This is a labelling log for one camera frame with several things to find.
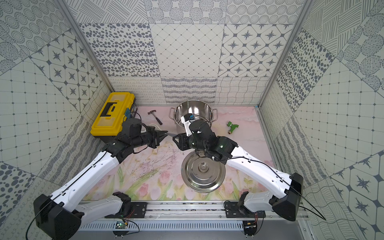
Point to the yellow black toolbox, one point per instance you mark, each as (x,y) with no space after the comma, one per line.
(112,115)

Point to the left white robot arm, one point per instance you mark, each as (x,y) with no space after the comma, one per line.
(60,214)

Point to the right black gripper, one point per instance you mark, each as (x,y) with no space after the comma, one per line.
(180,143)

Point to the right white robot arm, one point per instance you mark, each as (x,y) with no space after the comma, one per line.
(284,191)

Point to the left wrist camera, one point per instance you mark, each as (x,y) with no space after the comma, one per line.
(128,114)

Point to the aluminium mounting rail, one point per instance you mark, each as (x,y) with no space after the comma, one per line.
(184,216)

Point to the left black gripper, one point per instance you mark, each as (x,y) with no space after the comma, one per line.
(153,136)

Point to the stainless steel pot lid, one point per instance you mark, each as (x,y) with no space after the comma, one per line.
(202,174)

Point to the floral pink table mat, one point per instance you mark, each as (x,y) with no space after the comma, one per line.
(155,174)

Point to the green hose nozzle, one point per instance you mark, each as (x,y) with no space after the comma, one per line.
(232,127)

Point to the small black hammer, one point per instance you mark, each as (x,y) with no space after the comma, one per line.
(152,112)

